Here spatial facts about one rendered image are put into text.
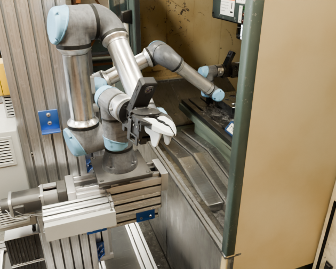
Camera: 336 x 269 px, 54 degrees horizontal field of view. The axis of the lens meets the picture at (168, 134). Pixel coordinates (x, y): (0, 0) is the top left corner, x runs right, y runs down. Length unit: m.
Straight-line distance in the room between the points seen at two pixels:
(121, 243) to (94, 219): 0.95
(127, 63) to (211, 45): 2.19
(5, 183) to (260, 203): 1.01
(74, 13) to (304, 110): 0.80
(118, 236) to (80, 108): 1.27
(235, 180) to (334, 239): 0.59
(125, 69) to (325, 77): 0.64
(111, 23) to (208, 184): 1.07
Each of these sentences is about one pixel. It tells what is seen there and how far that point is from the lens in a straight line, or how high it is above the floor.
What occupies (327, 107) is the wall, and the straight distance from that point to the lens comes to 1.24.
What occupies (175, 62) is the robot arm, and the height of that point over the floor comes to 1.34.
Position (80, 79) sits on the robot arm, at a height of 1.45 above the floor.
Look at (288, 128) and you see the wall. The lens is 1.17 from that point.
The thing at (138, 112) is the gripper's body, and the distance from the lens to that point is 0.82.
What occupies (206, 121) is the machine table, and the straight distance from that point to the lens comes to 2.20.
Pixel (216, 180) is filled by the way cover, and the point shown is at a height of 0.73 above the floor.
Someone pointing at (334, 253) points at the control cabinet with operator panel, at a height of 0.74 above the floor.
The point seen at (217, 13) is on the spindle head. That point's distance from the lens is 2.15.
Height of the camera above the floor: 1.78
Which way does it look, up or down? 26 degrees down
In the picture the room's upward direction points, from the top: straight up
